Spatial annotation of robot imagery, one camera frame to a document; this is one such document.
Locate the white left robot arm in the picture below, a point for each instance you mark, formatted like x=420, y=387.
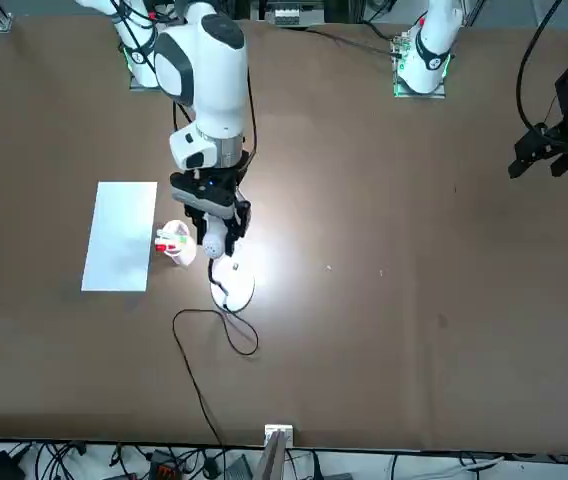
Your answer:
x=431, y=50

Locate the grey power strip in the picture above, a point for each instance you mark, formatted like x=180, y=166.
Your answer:
x=286, y=17

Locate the aluminium camera post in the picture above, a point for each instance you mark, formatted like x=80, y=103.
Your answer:
x=276, y=455

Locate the aluminium corner post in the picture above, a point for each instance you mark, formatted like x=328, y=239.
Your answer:
x=4, y=20

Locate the clear plastic pen cup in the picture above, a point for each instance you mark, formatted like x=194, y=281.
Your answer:
x=184, y=255

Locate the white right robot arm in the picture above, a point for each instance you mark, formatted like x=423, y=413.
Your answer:
x=214, y=90

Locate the red capped marker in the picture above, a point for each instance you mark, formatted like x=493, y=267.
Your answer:
x=161, y=246

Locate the black orange adapter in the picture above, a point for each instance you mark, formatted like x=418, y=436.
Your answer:
x=166, y=470

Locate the green yellow marker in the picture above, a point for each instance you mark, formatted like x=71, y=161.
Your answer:
x=179, y=239

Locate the white paper sheet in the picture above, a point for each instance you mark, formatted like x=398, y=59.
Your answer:
x=119, y=235

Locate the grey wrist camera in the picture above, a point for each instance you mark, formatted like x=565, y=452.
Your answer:
x=199, y=200

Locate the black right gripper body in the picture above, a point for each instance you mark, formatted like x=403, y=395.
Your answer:
x=204, y=179

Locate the white gooseneck desk lamp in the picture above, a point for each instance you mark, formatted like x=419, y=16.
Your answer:
x=236, y=285

